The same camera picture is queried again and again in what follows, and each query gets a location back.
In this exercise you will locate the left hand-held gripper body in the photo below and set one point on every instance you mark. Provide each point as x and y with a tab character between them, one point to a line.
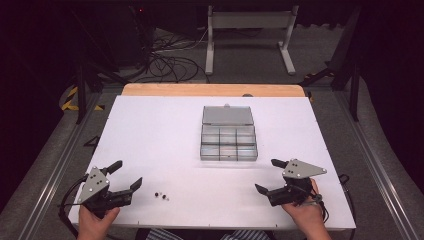
94	185

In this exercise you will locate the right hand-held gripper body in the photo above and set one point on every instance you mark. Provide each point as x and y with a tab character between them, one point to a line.
296	183

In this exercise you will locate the person's right hand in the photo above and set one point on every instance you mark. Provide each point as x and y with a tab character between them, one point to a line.
306	215

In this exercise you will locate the person's left hand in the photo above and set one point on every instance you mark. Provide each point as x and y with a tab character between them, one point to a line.
92	225

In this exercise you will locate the clear plastic compartment box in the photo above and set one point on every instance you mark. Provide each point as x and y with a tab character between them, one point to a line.
228	133

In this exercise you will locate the person's striped clothing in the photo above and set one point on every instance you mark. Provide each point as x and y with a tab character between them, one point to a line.
200	235

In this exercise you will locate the black metal stand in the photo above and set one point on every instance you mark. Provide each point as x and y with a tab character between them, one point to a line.
346	70
82	86

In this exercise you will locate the wooden table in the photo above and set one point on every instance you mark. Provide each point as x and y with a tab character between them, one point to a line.
213	90

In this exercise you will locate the small black triangular bracket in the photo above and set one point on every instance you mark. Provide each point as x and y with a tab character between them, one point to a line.
92	141

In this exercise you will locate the grey metal floor rail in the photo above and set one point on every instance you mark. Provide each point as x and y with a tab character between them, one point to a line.
373	166
56	173

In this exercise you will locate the white metal table frame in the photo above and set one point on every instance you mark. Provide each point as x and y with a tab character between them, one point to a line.
250	23

